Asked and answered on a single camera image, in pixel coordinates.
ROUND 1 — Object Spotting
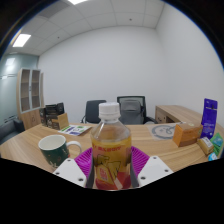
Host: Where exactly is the rectangular ceiling light panel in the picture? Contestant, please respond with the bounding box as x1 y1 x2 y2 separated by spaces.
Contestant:
12 33 32 48
68 0 89 6

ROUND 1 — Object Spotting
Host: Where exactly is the small tan box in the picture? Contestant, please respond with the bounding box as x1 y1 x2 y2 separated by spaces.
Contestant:
196 136 215 156

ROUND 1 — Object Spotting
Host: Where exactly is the orange-brown wooden box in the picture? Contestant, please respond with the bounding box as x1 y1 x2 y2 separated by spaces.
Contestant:
172 122 204 148

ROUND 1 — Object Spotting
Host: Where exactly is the dark grey sofa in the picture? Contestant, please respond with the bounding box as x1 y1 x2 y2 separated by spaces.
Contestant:
0 118 26 143

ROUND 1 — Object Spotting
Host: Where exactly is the orange drink bottle white cap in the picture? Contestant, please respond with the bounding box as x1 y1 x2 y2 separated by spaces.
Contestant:
90 101 133 191

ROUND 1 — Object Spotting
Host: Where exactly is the wooden glass-door shelf cabinet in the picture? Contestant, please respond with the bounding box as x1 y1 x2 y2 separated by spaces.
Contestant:
16 68 45 131

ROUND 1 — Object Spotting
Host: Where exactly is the round white printed pad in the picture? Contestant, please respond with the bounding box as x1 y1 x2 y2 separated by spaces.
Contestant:
146 122 183 140

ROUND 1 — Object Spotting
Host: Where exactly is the dark brown cardboard box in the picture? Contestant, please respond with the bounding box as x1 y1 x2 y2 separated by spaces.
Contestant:
39 107 48 127
44 102 65 118

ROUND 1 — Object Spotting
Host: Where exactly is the white printed leaflet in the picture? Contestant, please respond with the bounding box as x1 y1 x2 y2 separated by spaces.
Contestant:
58 124 93 137

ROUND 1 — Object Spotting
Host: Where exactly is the black mesh office chair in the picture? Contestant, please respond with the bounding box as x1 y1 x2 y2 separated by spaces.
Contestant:
116 95 158 125

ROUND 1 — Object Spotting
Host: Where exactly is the green folded cloth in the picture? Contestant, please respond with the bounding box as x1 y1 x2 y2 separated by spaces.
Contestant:
209 132 224 158

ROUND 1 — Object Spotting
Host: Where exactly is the black padded office chair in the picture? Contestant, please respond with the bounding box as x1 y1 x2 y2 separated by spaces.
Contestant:
80 99 108 125

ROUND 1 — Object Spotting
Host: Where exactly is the purple standing pouch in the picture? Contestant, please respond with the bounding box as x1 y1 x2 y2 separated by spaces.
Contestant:
200 98 219 139

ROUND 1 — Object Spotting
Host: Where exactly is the green mug white inside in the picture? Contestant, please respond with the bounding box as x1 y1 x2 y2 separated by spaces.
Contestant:
37 134 83 169

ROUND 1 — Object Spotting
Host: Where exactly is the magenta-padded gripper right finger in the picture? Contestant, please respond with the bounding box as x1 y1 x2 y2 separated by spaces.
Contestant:
129 145 175 189

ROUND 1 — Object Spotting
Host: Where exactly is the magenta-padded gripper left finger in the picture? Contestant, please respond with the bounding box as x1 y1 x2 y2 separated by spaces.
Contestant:
52 148 96 190

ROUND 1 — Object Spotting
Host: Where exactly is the wooden side desk cabinet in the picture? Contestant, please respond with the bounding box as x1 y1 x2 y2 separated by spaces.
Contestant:
154 104 204 126

